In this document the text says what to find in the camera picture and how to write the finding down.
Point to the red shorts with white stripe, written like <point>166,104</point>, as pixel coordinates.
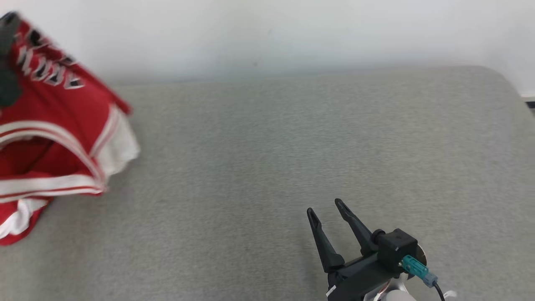
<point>19,221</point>

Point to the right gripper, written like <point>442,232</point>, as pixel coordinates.
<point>355,280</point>

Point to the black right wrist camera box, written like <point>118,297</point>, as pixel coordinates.
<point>397,248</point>

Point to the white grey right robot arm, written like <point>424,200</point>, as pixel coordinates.
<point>397,296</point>

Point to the teal right camera connector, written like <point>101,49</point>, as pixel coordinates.
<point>416,267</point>

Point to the dark wall baseboard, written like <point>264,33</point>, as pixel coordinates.
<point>530,102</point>

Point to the red basketball jersey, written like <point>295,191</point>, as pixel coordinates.
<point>62,113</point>

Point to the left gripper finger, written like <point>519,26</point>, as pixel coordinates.
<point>8,31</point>
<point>8,90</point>

